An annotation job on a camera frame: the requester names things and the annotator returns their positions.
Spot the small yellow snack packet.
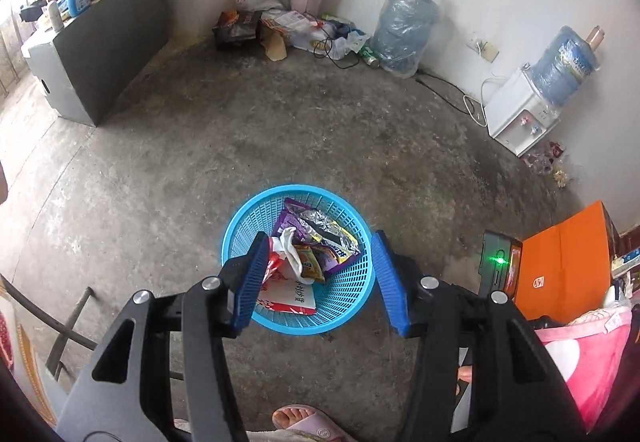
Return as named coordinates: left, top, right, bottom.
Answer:
left=292, top=244, right=326, bottom=284

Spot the orange box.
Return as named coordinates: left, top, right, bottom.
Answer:
left=512, top=201, right=621, bottom=323

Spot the white paper bag red print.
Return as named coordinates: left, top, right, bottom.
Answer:
left=255, top=237, right=318, bottom=318

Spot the black metal frame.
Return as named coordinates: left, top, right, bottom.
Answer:
left=0, top=272, right=186, bottom=380

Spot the pink blanket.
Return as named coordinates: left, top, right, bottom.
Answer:
left=532, top=307, right=633, bottom=430

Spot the wall socket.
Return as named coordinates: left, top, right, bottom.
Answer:
left=467, top=34, right=500, bottom=63

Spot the pile of snack wrappers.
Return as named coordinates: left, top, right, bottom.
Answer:
left=522, top=142, right=571, bottom=188

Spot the black power cable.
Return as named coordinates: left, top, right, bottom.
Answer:
left=415, top=72, right=488, bottom=120

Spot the white water dispenser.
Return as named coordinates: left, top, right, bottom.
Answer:
left=484, top=67, right=562, bottom=158

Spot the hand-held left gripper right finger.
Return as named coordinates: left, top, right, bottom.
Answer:
left=372, top=229, right=586, bottom=442

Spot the black coiled cable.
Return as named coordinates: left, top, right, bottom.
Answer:
left=312, top=34, right=361, bottom=70

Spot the water jug in plastic bag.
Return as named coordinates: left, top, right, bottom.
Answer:
left=371, top=0, right=441, bottom=79

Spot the torn cardboard piece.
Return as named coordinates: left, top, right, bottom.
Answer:
left=260, top=27, right=288, bottom=62

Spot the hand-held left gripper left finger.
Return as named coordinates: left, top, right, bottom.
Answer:
left=55, top=232, right=273, bottom=442

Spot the blue water dispenser jug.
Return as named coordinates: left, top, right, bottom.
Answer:
left=531, top=25, right=603, bottom=109

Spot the blue plastic mesh basket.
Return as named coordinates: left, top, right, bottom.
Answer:
left=221, top=184, right=377, bottom=335

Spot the dark snack box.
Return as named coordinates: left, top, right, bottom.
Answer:
left=212, top=10, right=261, bottom=50

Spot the small white bottle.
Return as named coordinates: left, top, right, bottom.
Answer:
left=46, top=0, right=65, bottom=30

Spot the person's foot in pink slipper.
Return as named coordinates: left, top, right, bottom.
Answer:
left=271, top=403, right=353, bottom=442

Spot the white tissue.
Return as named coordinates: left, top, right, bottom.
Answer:
left=277, top=228, right=313, bottom=283

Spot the person's right hand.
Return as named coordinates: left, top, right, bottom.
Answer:
left=456, top=364, right=475, bottom=398

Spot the grey cabinet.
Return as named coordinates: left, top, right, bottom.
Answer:
left=20, top=0, right=170, bottom=127

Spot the white cable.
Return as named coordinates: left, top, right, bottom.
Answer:
left=462, top=77, right=506, bottom=128

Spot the purple instant noodle packet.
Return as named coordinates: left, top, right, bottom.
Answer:
left=272, top=198, right=362, bottom=280

